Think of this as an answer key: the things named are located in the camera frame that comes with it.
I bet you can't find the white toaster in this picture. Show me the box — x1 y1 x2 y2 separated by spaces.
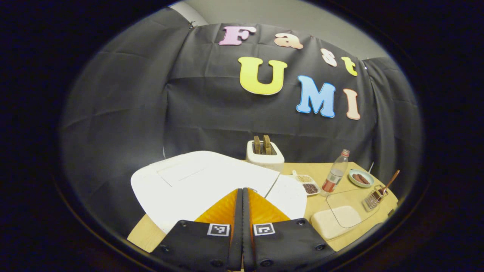
246 140 285 173

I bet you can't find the white divided grain dish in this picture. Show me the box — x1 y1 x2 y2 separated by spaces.
291 170 321 196

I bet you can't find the black backdrop cloth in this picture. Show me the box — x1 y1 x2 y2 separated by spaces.
59 8 422 227

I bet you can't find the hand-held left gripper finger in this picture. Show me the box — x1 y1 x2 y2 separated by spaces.
242 188 337 272
151 188 244 272

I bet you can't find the white rice cooker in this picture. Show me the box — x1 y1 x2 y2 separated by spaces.
130 150 307 235

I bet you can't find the clear plastic bottle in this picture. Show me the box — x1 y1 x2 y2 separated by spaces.
321 149 350 197

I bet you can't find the pale green plate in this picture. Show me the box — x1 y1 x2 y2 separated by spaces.
348 169 375 188

